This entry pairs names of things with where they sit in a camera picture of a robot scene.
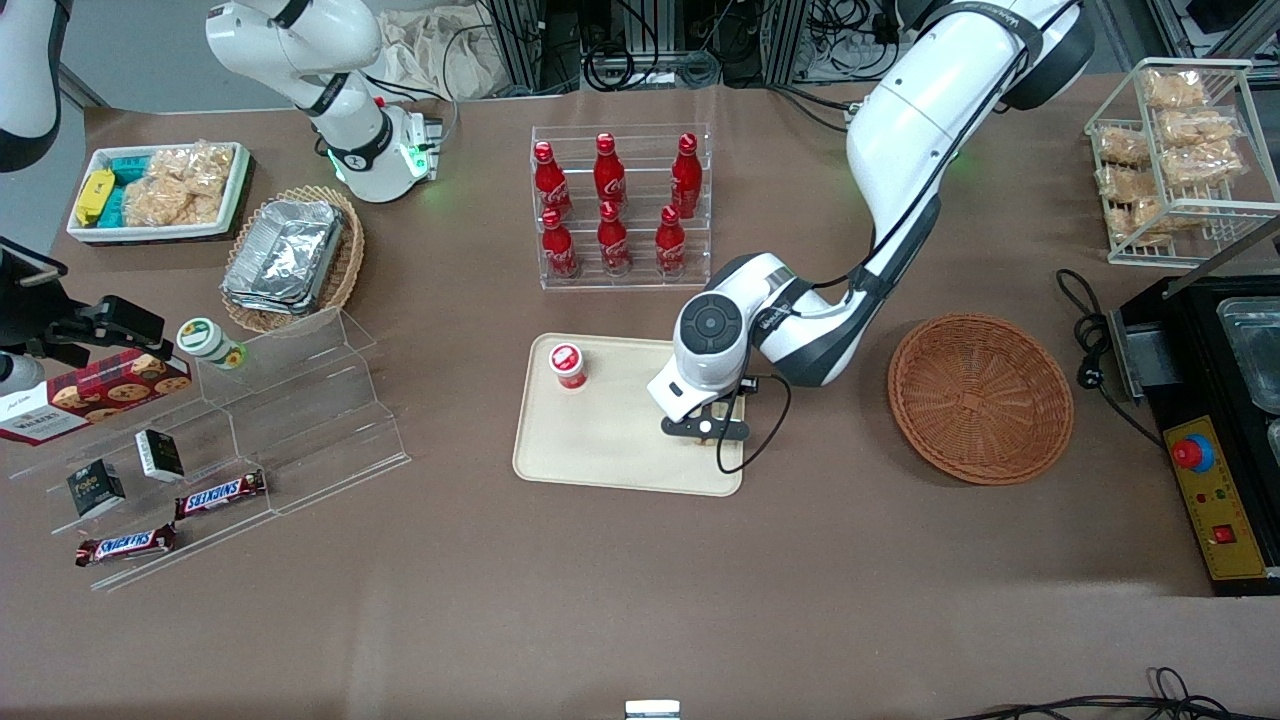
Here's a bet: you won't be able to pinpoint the beige plastic tray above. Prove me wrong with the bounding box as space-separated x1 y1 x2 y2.
512 333 748 498

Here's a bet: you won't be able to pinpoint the brown wicker basket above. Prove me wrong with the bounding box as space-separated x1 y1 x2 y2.
887 313 1076 487

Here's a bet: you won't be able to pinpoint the light wicker basket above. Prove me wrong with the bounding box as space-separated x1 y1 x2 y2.
220 185 366 336

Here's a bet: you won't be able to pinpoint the red tartan cookie box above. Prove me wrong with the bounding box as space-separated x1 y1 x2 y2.
0 348 193 447

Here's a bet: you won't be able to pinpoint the white rectangular snack bin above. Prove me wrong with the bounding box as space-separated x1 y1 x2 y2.
66 141 253 246

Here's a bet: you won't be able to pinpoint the red lidded cup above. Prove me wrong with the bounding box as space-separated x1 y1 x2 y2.
548 342 588 393

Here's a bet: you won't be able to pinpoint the small black carton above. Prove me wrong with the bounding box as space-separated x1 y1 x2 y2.
66 459 127 519
135 429 186 484

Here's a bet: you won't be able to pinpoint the green lidded jar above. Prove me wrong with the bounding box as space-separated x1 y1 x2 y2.
177 317 247 371

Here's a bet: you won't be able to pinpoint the red cola bottle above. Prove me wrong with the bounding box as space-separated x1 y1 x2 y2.
655 205 687 278
594 133 628 216
541 207 580 279
597 201 632 276
533 141 573 221
670 133 703 219

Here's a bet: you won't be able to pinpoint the yellow snack pack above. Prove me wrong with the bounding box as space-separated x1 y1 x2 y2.
75 168 116 228

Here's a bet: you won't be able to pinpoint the clear rice cracker bag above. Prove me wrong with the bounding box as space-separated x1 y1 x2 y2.
150 145 237 196
122 175 226 228

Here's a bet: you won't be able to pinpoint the snickers bar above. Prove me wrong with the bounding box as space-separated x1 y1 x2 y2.
75 523 178 568
174 469 268 521

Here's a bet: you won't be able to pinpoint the stacked foil trays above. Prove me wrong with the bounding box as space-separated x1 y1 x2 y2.
222 198 346 316

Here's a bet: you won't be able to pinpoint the clear acrylic bottle rack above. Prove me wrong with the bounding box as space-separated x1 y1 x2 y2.
530 124 712 292

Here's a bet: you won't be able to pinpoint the clear acrylic step shelf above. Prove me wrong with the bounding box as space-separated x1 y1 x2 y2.
10 305 411 593

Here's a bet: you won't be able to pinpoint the beige cloth bag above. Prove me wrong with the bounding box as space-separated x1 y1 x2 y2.
375 8 511 101

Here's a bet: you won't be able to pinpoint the bagged cracker snack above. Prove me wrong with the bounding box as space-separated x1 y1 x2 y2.
1163 140 1247 187
1140 68 1207 110
1097 165 1157 204
1097 125 1151 167
1108 198 1173 247
1158 107 1243 147

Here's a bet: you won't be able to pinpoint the yellow control box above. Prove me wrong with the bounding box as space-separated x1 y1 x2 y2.
1163 415 1271 582

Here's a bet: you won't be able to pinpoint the black appliance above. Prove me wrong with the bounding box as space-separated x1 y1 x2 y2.
1108 265 1280 598

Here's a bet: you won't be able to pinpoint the steel pan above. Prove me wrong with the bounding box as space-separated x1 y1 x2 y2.
1217 297 1280 416

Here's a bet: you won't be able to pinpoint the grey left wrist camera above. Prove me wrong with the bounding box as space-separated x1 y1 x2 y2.
660 416 752 443

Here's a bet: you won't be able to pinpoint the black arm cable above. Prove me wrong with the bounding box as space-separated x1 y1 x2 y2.
716 0 1086 475

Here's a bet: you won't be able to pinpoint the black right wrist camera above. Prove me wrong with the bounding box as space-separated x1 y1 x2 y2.
60 295 167 353

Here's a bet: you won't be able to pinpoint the black coiled cable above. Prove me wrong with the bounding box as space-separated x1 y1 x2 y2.
585 45 723 93

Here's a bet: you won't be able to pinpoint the black power cable with plug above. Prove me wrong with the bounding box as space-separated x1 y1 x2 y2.
1056 268 1167 447

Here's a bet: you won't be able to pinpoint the black floor cables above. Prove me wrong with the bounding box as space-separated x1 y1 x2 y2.
945 667 1280 720

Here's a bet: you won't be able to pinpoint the white wire rack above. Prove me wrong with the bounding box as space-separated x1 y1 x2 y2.
1085 58 1280 267

